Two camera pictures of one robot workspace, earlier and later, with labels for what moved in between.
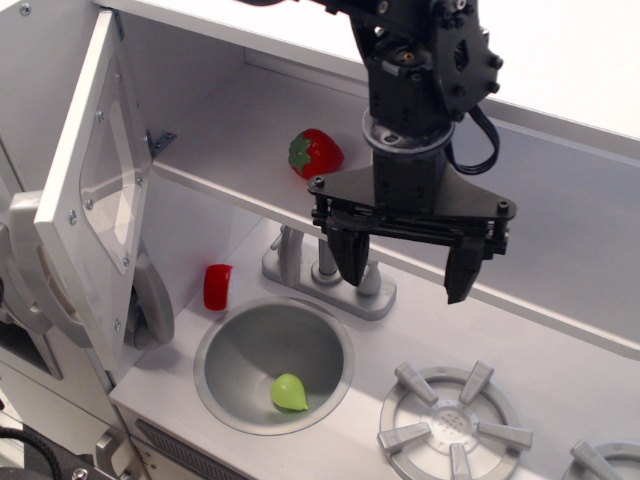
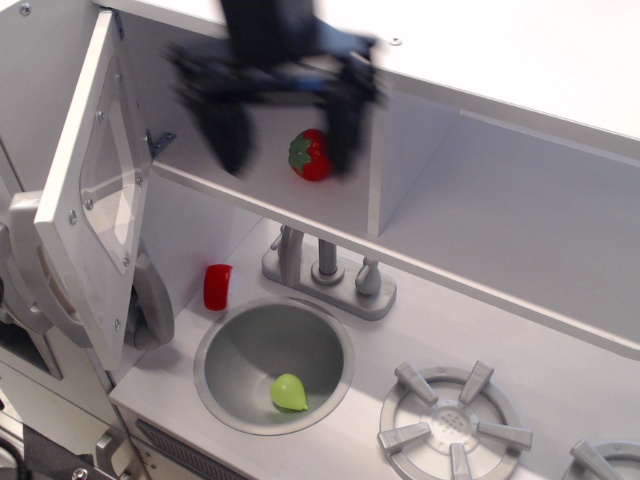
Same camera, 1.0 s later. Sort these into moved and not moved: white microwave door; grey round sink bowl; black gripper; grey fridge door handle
Moved: black gripper
Not moved: white microwave door; grey fridge door handle; grey round sink bowl
